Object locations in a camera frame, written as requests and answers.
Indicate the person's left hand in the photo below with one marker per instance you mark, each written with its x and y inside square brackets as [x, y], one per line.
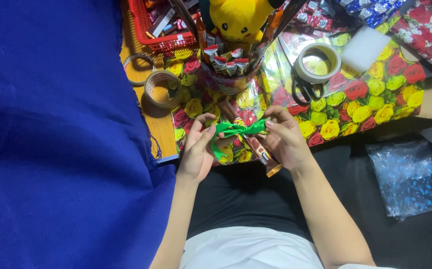
[197, 157]

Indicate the person's right hand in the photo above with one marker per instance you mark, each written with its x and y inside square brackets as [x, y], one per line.
[287, 144]

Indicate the green ribbon bow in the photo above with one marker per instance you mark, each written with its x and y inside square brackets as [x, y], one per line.
[234, 131]

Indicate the brown chocolate bar on stick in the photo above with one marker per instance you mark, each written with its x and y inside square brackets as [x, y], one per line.
[257, 147]

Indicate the rose print wrapping paper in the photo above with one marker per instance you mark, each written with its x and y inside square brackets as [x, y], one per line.
[313, 97]

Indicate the person's black trousers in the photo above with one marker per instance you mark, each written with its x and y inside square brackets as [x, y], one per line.
[313, 205]

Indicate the clear adhesive tape roll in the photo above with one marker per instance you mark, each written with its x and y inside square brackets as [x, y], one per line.
[162, 89]

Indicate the white double-sided tape roll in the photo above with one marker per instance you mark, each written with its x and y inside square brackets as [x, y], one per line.
[317, 62]

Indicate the snack bouquet pot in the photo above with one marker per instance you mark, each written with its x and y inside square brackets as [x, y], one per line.
[231, 71]

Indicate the thin clear tape roll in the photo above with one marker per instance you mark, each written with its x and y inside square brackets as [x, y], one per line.
[138, 69]

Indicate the person's white shirt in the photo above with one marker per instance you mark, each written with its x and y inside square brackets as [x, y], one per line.
[261, 248]

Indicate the white foam block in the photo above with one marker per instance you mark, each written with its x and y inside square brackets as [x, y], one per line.
[364, 48]

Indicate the clear bag with blue print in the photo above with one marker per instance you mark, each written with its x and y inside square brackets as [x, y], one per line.
[406, 179]

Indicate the pile of red snack packets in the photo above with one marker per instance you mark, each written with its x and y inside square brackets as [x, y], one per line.
[315, 17]

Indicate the yellow plush toy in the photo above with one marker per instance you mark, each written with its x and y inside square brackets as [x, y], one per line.
[240, 20]

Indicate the blue cloth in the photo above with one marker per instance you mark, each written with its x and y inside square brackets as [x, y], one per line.
[62, 134]

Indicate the red plastic basket with snacks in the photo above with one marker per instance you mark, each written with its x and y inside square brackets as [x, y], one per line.
[162, 24]

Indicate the pile of blue snack packets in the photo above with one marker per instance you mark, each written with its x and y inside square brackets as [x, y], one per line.
[371, 10]

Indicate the red rose white wrapping paper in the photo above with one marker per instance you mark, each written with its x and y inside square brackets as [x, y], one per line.
[427, 31]

